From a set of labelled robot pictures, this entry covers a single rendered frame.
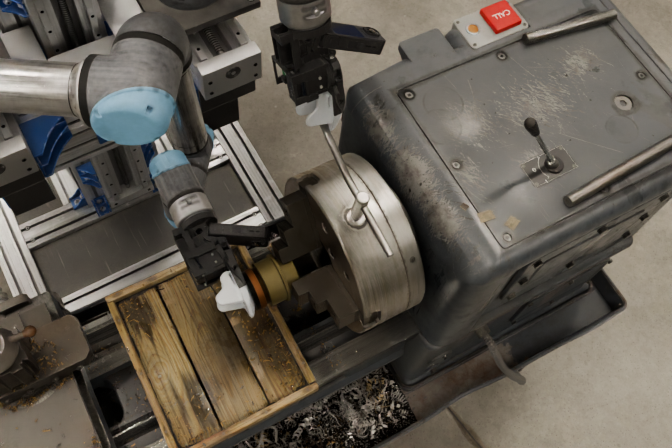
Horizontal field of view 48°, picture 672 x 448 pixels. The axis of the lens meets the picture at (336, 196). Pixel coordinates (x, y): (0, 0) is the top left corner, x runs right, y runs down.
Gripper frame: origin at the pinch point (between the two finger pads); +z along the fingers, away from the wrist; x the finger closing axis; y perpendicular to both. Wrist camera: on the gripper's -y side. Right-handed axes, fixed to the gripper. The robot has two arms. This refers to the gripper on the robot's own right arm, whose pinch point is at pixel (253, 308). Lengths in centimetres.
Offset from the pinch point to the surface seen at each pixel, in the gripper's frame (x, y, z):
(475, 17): 18, -61, -28
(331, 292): 3.4, -13.1, 4.6
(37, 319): -11.6, 35.6, -20.0
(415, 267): 10.0, -26.6, 8.9
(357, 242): 15.0, -18.4, 2.1
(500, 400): -108, -70, 29
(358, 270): 13.0, -16.7, 5.9
